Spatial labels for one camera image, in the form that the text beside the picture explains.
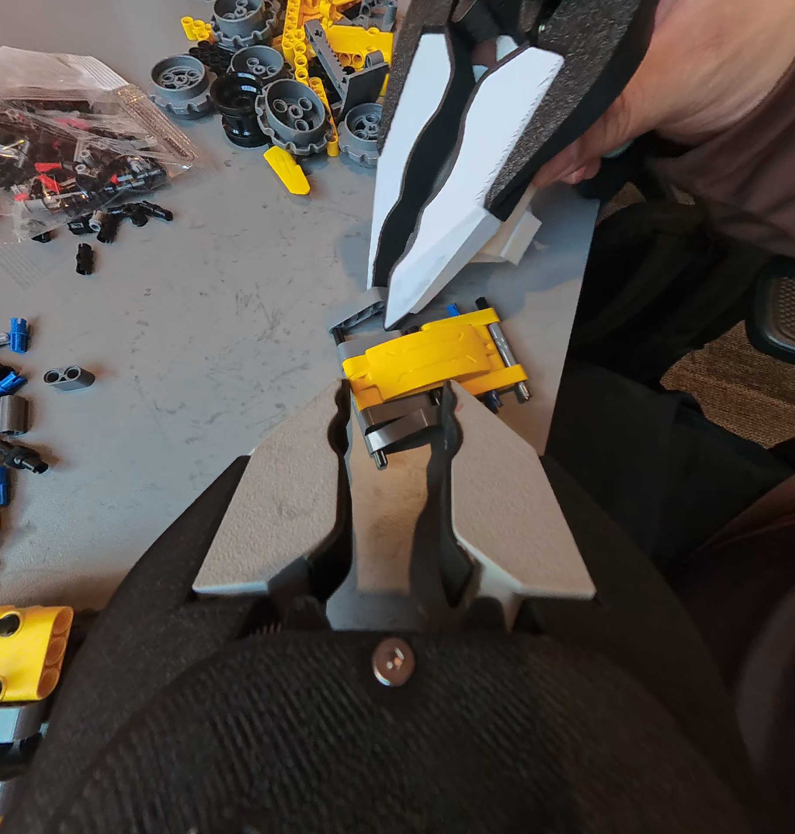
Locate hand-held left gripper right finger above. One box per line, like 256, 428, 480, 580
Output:
414, 380, 598, 624

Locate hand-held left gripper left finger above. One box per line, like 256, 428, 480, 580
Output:
192, 378, 356, 598

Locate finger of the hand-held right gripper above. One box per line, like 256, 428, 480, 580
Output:
381, 46, 566, 331
366, 31, 454, 291

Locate yellow grey brick assembly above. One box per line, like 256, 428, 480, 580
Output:
329, 296, 532, 470

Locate clear bag of black parts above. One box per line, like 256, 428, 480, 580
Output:
0, 46, 196, 248

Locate person's right forearm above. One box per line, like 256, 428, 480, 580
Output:
652, 98, 795, 261

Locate grey desk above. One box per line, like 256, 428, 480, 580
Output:
0, 0, 600, 616

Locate person's right hand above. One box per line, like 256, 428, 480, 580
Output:
533, 0, 795, 190

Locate pile of wheels and beams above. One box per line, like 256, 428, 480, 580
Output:
149, 0, 398, 169

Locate person's black trousers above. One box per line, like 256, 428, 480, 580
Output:
544, 361, 795, 587

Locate yellow curved panel piece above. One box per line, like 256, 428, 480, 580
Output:
262, 145, 311, 196

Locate black backpack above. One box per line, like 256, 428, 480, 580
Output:
570, 189, 773, 392

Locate grey two-hole connector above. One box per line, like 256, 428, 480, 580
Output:
43, 365, 96, 392

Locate pile of small connector pieces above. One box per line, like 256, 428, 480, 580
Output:
0, 316, 50, 587

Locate black battery box yellow assembly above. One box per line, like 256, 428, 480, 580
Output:
0, 605, 76, 822

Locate black mesh office chair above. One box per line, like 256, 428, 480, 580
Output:
746, 257, 795, 372

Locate scattered black connector pieces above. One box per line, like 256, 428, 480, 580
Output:
31, 201, 175, 276

